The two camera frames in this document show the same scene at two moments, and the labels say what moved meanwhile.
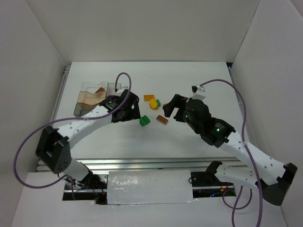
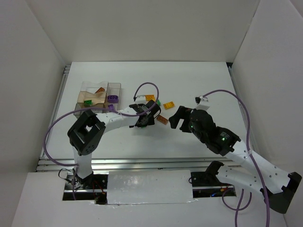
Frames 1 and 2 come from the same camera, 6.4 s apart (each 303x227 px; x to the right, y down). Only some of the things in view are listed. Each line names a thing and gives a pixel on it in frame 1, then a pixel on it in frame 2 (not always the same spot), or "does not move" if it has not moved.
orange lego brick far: (147, 97) does not move
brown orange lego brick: (162, 119) does not move
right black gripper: (180, 109) → (185, 120)
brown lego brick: (100, 90) does not move
